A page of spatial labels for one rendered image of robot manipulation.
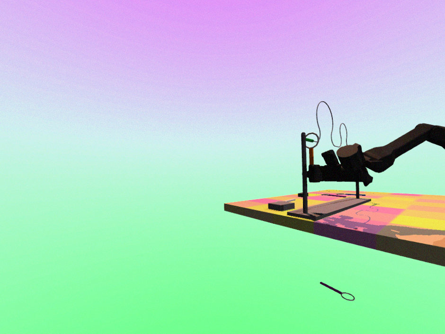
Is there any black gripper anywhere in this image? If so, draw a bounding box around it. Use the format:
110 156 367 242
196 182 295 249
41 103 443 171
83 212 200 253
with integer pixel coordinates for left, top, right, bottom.
307 164 345 183

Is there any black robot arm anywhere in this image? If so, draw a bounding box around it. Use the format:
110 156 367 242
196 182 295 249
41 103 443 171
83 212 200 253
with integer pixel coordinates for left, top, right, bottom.
321 123 445 187

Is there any orange-brown handle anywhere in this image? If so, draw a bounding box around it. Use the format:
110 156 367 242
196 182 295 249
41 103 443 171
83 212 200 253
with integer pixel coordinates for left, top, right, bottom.
306 132 319 165

